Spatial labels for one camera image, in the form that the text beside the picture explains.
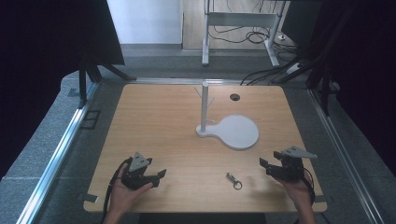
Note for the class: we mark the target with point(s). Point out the white metal desk frame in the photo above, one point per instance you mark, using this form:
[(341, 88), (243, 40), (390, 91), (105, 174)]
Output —
[(239, 19)]

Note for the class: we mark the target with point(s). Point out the black tape piece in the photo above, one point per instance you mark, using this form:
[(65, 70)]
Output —
[(88, 197), (320, 198)]

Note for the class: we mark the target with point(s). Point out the aluminium rail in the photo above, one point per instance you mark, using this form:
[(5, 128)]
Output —
[(56, 155), (345, 155), (186, 81)]

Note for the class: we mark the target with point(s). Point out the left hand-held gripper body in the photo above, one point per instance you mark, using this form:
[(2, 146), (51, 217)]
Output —
[(134, 165)]

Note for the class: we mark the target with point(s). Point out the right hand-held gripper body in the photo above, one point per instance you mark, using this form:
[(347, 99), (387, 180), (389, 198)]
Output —
[(291, 166)]

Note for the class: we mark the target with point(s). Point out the dark curtain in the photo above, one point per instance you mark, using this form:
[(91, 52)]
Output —
[(364, 68), (46, 62)]

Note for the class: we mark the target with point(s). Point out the black metal stand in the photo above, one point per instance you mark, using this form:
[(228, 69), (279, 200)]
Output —
[(314, 73), (88, 77)]

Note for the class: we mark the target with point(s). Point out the white power strip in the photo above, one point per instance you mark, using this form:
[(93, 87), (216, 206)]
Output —
[(293, 68)]

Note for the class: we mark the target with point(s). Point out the black floor frame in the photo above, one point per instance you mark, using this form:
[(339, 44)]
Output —
[(90, 119)]

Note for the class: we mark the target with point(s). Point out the person's left hand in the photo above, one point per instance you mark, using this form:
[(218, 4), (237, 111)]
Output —
[(123, 197)]

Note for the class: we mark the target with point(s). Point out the white branched stand with base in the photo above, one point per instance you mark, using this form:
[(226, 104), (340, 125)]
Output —
[(236, 132)]

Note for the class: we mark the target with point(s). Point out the person's right hand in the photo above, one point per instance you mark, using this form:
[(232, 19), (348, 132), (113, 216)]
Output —
[(297, 189)]

